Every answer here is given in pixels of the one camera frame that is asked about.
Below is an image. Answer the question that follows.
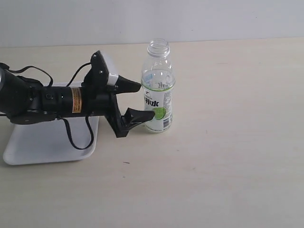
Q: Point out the white rectangular tray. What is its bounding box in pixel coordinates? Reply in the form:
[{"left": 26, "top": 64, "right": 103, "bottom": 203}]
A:
[{"left": 2, "top": 81, "right": 103, "bottom": 166}]

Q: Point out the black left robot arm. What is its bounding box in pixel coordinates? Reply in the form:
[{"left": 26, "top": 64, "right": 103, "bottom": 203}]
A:
[{"left": 0, "top": 62, "right": 155, "bottom": 137}]

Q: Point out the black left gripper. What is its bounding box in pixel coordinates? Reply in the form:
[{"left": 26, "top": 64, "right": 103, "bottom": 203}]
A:
[{"left": 64, "top": 76, "right": 155, "bottom": 138}]

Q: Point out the black camera cable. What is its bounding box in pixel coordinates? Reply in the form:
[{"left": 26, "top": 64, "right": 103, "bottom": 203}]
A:
[{"left": 0, "top": 62, "right": 94, "bottom": 150}]

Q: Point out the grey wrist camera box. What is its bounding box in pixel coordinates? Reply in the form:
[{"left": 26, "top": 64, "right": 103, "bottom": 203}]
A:
[{"left": 81, "top": 50, "right": 119, "bottom": 88}]

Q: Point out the clear plastic drink bottle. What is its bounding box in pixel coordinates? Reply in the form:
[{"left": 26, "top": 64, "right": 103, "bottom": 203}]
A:
[{"left": 141, "top": 38, "right": 175, "bottom": 133}]

